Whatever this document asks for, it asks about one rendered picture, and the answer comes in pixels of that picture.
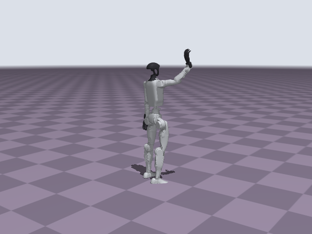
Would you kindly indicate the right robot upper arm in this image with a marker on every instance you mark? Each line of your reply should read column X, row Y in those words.
column 164, row 83

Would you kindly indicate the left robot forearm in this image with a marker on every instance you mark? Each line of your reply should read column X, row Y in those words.
column 147, row 108

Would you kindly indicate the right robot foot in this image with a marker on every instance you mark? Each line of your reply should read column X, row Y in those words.
column 154, row 181

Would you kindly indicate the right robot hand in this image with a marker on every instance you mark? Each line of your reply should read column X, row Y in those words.
column 186, row 56

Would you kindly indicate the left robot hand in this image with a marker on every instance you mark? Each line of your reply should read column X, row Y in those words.
column 144, row 125

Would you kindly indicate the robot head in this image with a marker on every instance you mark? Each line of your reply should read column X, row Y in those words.
column 152, row 66

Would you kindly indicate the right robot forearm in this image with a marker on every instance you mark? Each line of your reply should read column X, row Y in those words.
column 183, row 73

